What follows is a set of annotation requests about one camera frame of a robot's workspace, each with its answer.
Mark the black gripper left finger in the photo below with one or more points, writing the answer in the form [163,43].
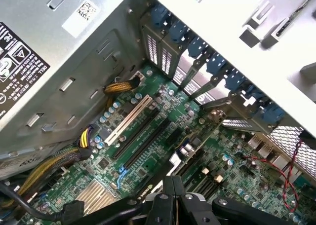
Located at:
[160,210]

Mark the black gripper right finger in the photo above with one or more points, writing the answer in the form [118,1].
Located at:
[190,210]

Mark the black RAM slot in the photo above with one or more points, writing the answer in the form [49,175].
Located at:
[203,184]
[212,189]

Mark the silver finned heatsink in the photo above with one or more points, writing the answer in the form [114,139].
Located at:
[93,198]

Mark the green motherboard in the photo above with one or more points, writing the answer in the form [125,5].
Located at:
[217,141]

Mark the short black expansion slot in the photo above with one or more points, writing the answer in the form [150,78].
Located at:
[174,137]

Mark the white expansion slot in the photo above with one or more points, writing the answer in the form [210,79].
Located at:
[128,120]

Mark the perforated metal slot cover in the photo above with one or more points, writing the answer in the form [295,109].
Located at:
[151,49]
[168,62]
[247,126]

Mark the grey metal PC case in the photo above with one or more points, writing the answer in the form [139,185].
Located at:
[242,106]

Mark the blue card retention clip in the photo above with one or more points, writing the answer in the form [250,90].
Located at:
[197,47]
[254,91]
[160,14]
[216,62]
[234,78]
[270,114]
[179,31]

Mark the grey parts rack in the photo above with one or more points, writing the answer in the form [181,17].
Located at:
[222,25]

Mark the green RAM stick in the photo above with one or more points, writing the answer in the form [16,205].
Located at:
[293,16]

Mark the grey power supply unit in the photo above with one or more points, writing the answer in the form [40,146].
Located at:
[37,25]

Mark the black intrusion switch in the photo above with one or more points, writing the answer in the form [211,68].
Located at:
[307,135]

